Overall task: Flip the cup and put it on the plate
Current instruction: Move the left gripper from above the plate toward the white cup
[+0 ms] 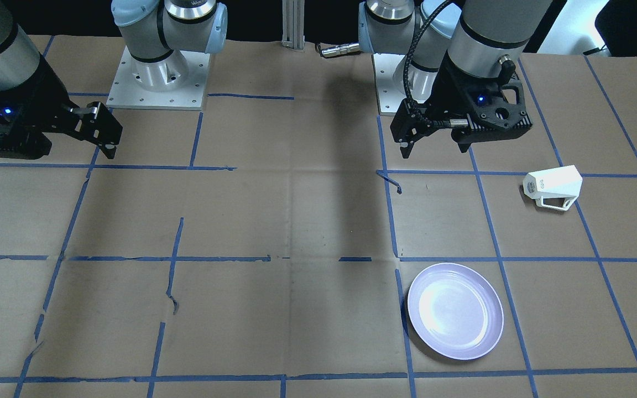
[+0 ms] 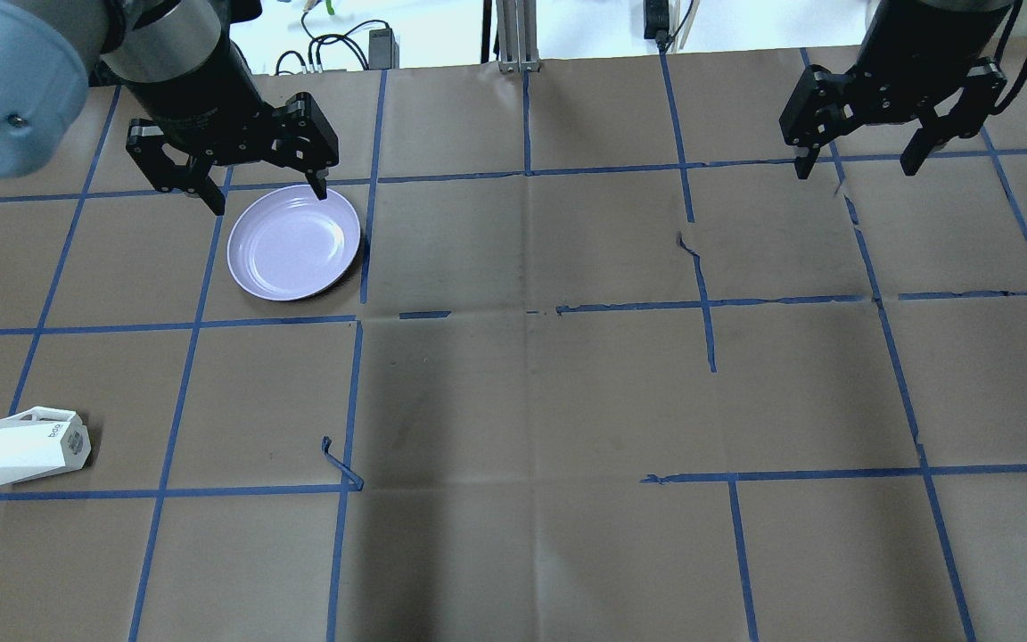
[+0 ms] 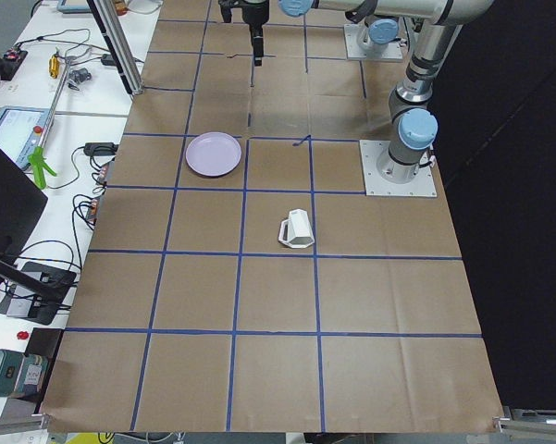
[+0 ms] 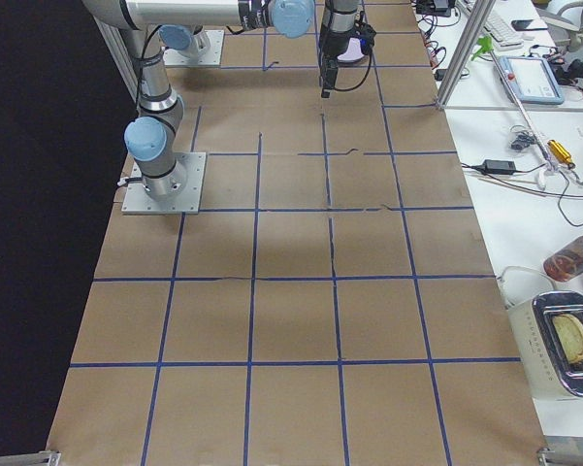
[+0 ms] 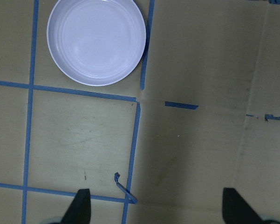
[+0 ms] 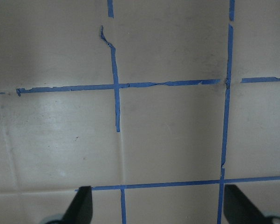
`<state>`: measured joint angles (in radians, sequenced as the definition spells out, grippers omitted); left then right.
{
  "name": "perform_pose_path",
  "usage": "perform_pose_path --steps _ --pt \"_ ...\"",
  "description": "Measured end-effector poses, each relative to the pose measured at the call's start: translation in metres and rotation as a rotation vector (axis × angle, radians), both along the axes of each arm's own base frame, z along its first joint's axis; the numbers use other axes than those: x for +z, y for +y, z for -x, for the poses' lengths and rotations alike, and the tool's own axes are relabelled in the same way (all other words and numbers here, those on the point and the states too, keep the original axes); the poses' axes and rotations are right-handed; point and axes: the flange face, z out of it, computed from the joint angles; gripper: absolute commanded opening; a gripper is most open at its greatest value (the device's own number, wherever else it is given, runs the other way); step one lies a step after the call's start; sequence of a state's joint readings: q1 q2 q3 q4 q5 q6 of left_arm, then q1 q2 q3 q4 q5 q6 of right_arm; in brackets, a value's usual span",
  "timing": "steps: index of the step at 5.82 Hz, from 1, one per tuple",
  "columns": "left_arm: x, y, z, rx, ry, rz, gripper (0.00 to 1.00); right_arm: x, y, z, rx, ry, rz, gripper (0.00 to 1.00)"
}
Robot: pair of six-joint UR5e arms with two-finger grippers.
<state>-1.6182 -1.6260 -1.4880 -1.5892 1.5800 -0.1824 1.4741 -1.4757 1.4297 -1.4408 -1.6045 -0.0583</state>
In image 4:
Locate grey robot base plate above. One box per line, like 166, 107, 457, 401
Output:
121, 152, 207, 215

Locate toast slice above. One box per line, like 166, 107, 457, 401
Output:
552, 314, 583, 364

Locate lilac plate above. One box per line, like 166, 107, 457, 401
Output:
338, 38, 366, 66

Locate green clip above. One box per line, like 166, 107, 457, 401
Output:
470, 35, 494, 61

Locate white toaster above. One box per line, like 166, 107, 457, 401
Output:
507, 290, 583, 400

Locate wooden chopstick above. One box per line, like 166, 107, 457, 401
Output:
478, 177, 561, 198

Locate yellow tool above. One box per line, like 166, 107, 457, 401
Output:
547, 140, 575, 169

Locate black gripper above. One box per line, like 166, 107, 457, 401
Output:
319, 27, 376, 99

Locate black phone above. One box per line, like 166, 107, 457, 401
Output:
510, 19, 535, 31

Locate blue teach pendant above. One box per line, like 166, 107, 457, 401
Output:
498, 56, 565, 105

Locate jar with red food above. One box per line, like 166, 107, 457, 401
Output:
543, 235, 583, 283

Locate long white stick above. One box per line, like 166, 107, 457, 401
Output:
488, 50, 559, 173

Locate black power adapter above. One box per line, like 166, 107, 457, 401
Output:
482, 159, 517, 176

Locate aluminium frame post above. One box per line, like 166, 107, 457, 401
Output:
436, 0, 495, 109

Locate second robot arm blue cap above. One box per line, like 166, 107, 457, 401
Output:
159, 24, 211, 59

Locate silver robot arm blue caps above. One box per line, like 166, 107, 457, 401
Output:
84, 1, 315, 213

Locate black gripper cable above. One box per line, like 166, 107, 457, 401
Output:
332, 14, 377, 92

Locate white keyboard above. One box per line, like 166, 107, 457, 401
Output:
484, 10, 524, 50

